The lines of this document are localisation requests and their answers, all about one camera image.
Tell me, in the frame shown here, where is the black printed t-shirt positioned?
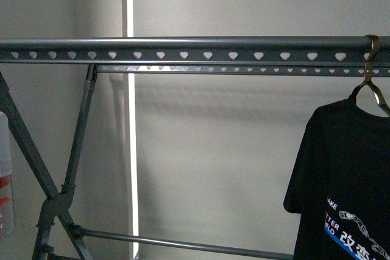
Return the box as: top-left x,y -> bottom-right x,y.
283,98 -> 389,259

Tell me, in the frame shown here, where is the metal clothes hanger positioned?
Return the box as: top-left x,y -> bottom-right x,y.
350,34 -> 389,116

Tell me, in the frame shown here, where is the grey clothes drying rack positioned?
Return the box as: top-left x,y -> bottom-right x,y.
1,36 -> 389,259

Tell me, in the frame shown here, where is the white wall light strip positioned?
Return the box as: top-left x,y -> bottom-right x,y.
121,0 -> 140,260

